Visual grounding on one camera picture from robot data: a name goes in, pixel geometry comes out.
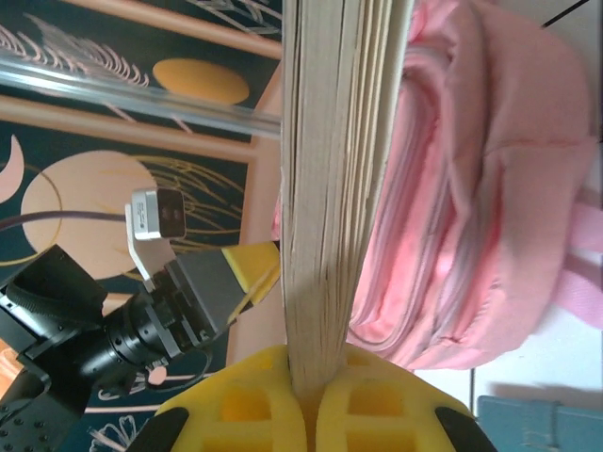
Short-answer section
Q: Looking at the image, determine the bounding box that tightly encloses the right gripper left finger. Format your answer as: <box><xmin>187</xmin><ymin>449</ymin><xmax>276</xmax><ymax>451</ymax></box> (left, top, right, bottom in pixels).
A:
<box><xmin>155</xmin><ymin>345</ymin><xmax>308</xmax><ymax>452</ymax></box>

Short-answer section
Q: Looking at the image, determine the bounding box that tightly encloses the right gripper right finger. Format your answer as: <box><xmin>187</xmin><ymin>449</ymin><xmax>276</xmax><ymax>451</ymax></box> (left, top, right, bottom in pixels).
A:
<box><xmin>314</xmin><ymin>347</ymin><xmax>472</xmax><ymax>452</ymax></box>

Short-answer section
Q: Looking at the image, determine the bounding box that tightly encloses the navy book with yellow label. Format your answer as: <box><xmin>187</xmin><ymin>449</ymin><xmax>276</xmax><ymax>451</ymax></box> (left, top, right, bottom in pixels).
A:
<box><xmin>279</xmin><ymin>0</ymin><xmax>416</xmax><ymax>399</ymax></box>

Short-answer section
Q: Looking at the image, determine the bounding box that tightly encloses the teal notebook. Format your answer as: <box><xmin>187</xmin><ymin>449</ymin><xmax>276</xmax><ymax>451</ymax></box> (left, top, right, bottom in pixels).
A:
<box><xmin>476</xmin><ymin>394</ymin><xmax>603</xmax><ymax>452</ymax></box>

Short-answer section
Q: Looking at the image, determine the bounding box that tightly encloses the pink student backpack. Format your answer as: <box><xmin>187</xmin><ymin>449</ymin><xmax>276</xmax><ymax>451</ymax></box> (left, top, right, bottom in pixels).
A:
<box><xmin>270</xmin><ymin>0</ymin><xmax>603</xmax><ymax>374</ymax></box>

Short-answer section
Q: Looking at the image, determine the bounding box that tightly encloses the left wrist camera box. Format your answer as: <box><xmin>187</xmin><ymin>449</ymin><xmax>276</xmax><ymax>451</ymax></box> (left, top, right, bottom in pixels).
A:
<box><xmin>124</xmin><ymin>186</ymin><xmax>188</xmax><ymax>291</ymax></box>

